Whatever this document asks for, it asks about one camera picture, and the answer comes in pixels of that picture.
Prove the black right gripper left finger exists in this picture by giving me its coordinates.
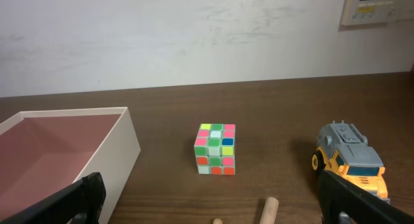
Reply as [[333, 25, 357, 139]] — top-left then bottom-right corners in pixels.
[[1, 172, 106, 224]]

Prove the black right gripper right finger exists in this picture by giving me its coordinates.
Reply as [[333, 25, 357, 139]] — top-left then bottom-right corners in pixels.
[[318, 170, 413, 224]]

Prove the yellow grey toy truck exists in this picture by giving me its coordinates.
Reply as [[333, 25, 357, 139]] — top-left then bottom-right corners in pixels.
[[311, 122, 390, 203]]

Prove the white box pink interior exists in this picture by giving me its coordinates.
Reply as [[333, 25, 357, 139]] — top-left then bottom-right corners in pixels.
[[1, 107, 140, 223]]

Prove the wooden yellow rattle drum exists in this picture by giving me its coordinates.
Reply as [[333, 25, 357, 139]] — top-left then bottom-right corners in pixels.
[[208, 197, 279, 224]]

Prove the colourful puzzle cube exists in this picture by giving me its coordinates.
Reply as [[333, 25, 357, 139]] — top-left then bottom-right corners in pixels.
[[193, 123, 236, 175]]

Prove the beige wall control panel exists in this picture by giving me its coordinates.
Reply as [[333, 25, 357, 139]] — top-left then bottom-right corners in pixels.
[[341, 0, 413, 26]]

